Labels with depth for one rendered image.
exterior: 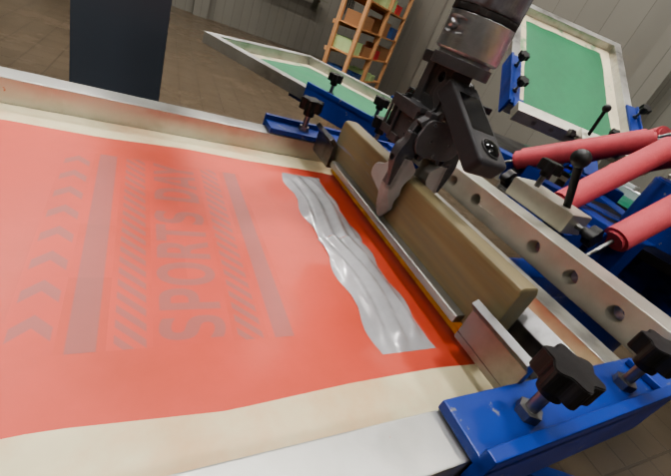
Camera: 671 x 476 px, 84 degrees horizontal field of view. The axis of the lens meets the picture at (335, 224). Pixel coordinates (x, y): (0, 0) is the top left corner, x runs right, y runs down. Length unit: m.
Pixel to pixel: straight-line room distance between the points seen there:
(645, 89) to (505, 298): 4.78
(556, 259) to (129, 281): 0.54
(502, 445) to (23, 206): 0.44
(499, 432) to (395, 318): 0.15
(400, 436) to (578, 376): 0.13
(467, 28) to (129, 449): 0.46
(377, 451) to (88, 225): 0.32
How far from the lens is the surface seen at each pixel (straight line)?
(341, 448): 0.26
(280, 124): 0.70
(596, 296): 0.61
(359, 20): 6.78
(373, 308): 0.40
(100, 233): 0.42
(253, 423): 0.29
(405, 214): 0.48
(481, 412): 0.33
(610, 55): 2.42
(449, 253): 0.43
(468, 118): 0.43
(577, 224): 0.70
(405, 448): 0.28
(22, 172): 0.50
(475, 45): 0.46
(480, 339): 0.39
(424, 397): 0.37
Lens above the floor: 1.21
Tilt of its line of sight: 28 degrees down
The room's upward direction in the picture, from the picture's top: 23 degrees clockwise
